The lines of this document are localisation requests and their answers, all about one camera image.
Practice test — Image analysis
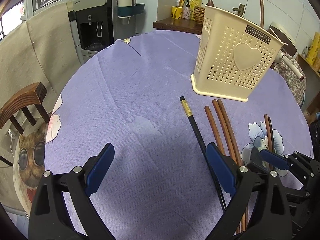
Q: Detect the cream perforated utensil holder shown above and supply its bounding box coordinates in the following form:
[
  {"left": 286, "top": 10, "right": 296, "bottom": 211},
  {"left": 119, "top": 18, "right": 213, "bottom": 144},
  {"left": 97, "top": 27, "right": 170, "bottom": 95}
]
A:
[{"left": 191, "top": 4, "right": 285, "bottom": 102}]

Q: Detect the small floral bottle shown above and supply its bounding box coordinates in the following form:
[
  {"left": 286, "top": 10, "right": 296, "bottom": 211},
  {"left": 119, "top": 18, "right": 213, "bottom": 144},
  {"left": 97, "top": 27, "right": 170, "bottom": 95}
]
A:
[{"left": 182, "top": 1, "right": 192, "bottom": 20}]

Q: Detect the yellow roll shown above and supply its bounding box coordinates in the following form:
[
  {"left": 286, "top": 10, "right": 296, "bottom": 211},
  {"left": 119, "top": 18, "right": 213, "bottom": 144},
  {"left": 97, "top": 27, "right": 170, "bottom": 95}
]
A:
[{"left": 306, "top": 31, "right": 320, "bottom": 65}]

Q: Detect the brown wooden chopstick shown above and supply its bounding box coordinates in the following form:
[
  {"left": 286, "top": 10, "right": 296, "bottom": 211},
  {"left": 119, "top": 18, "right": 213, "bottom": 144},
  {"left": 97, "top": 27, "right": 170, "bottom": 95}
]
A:
[
  {"left": 217, "top": 99, "right": 250, "bottom": 233},
  {"left": 212, "top": 99, "right": 246, "bottom": 233},
  {"left": 204, "top": 106, "right": 227, "bottom": 155}
]

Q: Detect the purple floral tablecloth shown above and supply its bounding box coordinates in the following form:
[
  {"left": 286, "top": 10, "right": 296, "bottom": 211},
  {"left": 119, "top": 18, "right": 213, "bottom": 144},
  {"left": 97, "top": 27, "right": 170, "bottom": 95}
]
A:
[{"left": 44, "top": 31, "right": 314, "bottom": 240}]

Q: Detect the beige cloth cover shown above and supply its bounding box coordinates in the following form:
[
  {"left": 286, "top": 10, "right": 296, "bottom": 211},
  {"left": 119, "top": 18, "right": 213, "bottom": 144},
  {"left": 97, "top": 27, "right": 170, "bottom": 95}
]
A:
[{"left": 0, "top": 7, "right": 84, "bottom": 205}]

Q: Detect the floral patterned cloth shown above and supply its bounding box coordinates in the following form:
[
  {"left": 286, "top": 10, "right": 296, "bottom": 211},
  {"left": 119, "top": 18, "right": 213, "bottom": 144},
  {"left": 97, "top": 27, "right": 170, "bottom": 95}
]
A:
[{"left": 271, "top": 55, "right": 307, "bottom": 105}]

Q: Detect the brown wooden chair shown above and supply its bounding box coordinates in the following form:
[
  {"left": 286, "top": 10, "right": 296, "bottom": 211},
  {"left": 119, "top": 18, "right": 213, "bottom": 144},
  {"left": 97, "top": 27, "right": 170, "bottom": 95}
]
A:
[{"left": 0, "top": 82, "right": 50, "bottom": 135}]

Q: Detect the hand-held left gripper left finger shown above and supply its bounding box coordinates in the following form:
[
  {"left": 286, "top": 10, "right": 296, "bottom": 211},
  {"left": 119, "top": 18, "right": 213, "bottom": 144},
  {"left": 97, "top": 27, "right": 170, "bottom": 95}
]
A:
[{"left": 28, "top": 143, "right": 118, "bottom": 240}]

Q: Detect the yellow pump bottle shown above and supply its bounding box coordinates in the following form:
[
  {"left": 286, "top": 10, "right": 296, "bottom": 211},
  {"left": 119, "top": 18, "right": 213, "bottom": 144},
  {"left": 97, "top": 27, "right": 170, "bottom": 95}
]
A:
[{"left": 190, "top": 0, "right": 202, "bottom": 20}]

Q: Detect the black plastic bag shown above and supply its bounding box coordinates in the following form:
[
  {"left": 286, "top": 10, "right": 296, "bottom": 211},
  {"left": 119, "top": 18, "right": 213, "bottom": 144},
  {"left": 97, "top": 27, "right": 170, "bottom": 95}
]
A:
[{"left": 309, "top": 111, "right": 320, "bottom": 160}]

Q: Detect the dark wooden side table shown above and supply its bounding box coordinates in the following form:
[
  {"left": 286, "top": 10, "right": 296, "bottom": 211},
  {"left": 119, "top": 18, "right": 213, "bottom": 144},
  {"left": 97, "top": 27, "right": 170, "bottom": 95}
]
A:
[{"left": 153, "top": 17, "right": 204, "bottom": 35}]

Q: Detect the black chopstick with gold band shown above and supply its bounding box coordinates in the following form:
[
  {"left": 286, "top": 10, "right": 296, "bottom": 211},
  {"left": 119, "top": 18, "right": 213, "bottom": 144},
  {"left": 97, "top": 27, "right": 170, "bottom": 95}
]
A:
[{"left": 179, "top": 96, "right": 227, "bottom": 210}]

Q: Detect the light wooden shelf unit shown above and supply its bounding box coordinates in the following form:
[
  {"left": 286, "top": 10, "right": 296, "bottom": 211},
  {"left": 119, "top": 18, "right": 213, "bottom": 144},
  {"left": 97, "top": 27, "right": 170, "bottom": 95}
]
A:
[{"left": 296, "top": 52, "right": 320, "bottom": 110}]

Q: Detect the yellow mug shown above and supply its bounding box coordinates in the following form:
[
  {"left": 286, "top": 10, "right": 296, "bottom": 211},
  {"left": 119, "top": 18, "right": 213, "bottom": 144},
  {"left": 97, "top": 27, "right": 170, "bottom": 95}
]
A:
[{"left": 171, "top": 6, "right": 184, "bottom": 20}]

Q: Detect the cat print round cushion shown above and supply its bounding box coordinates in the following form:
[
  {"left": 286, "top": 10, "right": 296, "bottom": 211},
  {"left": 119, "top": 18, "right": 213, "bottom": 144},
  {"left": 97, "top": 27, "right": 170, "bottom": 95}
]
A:
[{"left": 12, "top": 122, "right": 54, "bottom": 214}]

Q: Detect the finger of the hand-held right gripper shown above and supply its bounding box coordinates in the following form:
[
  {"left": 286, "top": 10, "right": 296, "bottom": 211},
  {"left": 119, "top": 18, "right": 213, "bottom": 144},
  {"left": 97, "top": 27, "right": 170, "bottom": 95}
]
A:
[
  {"left": 246, "top": 145, "right": 272, "bottom": 174},
  {"left": 259, "top": 149, "right": 297, "bottom": 178}
]

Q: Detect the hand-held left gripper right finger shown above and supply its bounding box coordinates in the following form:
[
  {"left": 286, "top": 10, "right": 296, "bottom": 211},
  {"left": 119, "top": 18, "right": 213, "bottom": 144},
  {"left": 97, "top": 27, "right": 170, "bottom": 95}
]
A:
[{"left": 205, "top": 142, "right": 293, "bottom": 240}]

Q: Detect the wicker basket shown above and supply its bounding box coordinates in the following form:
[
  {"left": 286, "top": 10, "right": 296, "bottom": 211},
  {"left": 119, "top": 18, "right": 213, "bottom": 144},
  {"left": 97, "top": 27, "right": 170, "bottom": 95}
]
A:
[{"left": 194, "top": 5, "right": 206, "bottom": 25}]

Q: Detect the grey black water dispenser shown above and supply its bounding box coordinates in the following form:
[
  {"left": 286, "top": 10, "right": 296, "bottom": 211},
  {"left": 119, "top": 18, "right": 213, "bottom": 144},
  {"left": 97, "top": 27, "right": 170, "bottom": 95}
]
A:
[{"left": 67, "top": 0, "right": 137, "bottom": 58}]

